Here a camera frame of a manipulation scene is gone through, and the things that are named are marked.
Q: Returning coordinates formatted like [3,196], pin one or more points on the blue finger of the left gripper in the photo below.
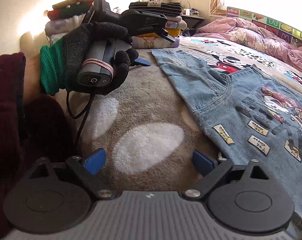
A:
[141,62]

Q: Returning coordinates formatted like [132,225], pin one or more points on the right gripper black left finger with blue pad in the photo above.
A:
[85,174]

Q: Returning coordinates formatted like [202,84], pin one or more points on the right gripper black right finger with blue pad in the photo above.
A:
[215,173]

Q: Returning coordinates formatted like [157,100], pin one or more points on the light blue denim jeans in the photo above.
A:
[246,114]

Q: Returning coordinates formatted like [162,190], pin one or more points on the dark red sleeve forearm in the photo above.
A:
[32,125]

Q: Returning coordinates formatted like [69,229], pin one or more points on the folded colourful clothes pile left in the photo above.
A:
[65,17]

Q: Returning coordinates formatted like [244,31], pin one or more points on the black gloved left hand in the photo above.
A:
[61,62]

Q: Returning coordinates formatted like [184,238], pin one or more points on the Mickey plush bed blanket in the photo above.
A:
[146,128]

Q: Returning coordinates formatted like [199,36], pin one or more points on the dark side desk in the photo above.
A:
[192,17]

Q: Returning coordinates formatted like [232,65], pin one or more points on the pink purple floral quilt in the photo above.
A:
[248,34]

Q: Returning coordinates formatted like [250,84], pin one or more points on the alphabet foam mat strip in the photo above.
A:
[282,30]

